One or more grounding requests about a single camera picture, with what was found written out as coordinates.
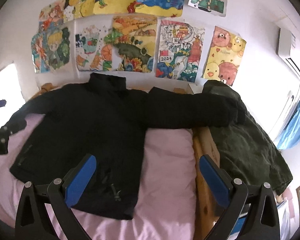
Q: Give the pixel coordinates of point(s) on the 2024 dragon drawing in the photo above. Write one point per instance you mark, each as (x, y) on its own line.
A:
(180, 50)

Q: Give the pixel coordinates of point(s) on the autumn landscape drawing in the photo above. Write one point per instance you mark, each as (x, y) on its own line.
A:
(134, 38)

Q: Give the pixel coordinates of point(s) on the pineapple drawing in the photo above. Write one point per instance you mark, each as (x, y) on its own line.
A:
(77, 0)

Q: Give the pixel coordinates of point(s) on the wooden bed frame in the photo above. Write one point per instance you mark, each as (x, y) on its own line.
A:
(205, 216)

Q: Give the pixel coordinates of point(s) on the blue cloth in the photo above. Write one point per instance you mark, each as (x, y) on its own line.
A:
(290, 136)

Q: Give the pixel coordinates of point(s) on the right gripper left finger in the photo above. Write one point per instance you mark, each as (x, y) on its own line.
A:
(33, 221)

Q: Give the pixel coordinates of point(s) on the black puffer jacket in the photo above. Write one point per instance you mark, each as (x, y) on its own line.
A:
(104, 118)

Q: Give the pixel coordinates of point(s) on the pigs and chicks drawing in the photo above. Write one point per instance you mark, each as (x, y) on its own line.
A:
(225, 56)

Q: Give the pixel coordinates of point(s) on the mermaid girl drawing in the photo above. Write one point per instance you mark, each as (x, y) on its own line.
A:
(39, 53)

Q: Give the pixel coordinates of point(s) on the bright window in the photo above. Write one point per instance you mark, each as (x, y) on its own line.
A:
(10, 91)

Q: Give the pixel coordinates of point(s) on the pink bed sheet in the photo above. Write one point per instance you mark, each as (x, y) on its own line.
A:
(167, 195)

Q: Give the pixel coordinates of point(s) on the orange juice drawing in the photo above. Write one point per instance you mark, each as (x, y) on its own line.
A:
(93, 51)

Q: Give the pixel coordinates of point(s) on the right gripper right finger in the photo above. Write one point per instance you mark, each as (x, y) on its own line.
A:
(262, 221)

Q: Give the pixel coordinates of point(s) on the blond boy drawing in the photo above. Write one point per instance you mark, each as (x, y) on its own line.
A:
(58, 48)

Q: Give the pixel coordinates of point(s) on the dark green jacket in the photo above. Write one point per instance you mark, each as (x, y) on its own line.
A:
(248, 153)

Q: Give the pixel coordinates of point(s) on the white air conditioner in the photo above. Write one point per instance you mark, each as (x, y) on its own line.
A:
(288, 49)

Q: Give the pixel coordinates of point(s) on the red-haired girl drawing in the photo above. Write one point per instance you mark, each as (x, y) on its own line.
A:
(51, 16)

